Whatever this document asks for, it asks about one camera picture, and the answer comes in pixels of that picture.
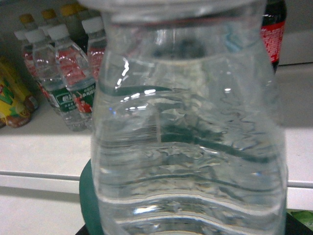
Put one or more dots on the water bottle red players label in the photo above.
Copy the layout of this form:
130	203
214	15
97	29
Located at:
73	66

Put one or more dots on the water bottle far left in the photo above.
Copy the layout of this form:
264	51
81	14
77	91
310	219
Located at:
27	56

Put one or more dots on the yellow lemon tea bottle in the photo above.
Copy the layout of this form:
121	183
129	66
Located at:
17	103

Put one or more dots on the water bottle barcode label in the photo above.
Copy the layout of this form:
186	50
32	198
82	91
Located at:
49	77

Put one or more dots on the cola bottle red label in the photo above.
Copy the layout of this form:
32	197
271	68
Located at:
272	29

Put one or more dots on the water bottle behind front one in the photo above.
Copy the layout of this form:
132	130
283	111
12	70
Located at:
97	42

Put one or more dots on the clear water bottle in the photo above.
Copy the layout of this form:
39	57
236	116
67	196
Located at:
187	136

